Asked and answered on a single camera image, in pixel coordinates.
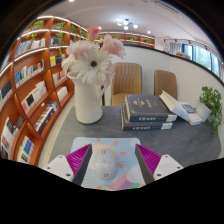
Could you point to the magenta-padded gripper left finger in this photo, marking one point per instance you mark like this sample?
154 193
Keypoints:
60 166

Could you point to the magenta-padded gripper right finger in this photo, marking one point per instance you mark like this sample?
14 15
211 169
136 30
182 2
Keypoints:
165 166

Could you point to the blue and white book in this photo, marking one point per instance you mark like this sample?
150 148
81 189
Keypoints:
193 115

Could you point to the thick white book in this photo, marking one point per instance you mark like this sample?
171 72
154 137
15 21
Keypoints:
175 105

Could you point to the white ceramic vase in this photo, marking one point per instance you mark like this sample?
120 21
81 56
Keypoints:
87 103

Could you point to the orange wooden bookshelf unit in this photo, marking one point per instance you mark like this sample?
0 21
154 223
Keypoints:
30 100

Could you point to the green plant in white pot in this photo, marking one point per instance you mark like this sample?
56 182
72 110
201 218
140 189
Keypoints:
210 100

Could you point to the tan upholstered chair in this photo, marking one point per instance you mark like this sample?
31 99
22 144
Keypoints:
126 81
165 83

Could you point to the white black-edged desk partition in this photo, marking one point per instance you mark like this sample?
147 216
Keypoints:
150 60

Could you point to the pink and white flower bouquet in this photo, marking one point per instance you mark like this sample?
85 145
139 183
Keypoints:
91 63

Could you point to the large window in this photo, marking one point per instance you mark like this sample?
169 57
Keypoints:
203 58

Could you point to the grey curtain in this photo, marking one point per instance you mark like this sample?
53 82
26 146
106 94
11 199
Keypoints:
175 48

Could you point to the ceiling chandelier with round bulbs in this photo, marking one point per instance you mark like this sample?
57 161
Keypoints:
126 24

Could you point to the black track light rail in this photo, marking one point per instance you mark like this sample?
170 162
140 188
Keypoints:
180 41

